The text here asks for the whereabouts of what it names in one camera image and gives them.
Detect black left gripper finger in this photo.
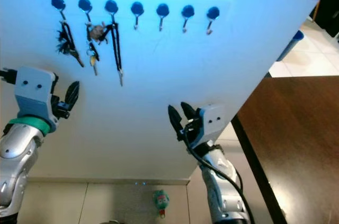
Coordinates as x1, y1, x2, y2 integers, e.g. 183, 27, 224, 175
65, 80, 81, 106

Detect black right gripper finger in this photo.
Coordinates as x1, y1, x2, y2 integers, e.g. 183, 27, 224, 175
180, 101, 198, 125
167, 104, 186, 135

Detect keys with black tassel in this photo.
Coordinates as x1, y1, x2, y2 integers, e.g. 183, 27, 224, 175
56, 20, 85, 68

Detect keys with brown plush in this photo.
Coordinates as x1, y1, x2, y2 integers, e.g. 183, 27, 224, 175
86, 22, 112, 76

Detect metal hook black base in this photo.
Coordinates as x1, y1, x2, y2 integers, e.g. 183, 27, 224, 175
51, 0, 67, 21
181, 4, 196, 33
104, 0, 120, 23
77, 0, 93, 22
206, 6, 221, 35
156, 3, 171, 32
130, 1, 145, 30

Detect white partition board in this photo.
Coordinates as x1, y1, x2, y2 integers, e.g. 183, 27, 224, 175
0, 0, 318, 185

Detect dark brown wooden table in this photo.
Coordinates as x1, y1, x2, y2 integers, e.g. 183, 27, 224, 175
232, 76, 339, 224

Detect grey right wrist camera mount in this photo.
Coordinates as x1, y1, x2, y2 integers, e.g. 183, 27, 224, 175
197, 103, 227, 148

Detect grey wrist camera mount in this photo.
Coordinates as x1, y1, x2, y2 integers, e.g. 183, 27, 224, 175
14, 66, 58, 132
197, 103, 227, 148

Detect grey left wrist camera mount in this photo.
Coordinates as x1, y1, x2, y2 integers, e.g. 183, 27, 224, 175
14, 66, 58, 132

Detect key on black lanyard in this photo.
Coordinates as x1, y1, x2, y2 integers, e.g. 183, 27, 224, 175
110, 22, 124, 87

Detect green toy keychain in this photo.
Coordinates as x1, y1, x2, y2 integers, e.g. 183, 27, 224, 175
153, 190, 170, 219

